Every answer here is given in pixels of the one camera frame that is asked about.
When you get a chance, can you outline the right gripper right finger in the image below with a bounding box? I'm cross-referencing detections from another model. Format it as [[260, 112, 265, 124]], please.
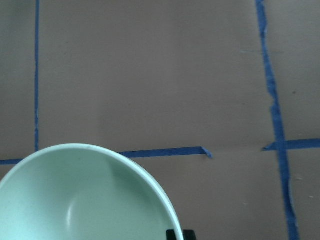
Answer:
[[183, 229, 197, 240]]

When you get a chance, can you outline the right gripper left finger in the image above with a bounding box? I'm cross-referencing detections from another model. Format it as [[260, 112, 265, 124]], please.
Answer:
[[166, 229, 177, 240]]

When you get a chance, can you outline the green bowl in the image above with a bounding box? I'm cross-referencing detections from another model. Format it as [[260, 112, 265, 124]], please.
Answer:
[[0, 144, 184, 240]]

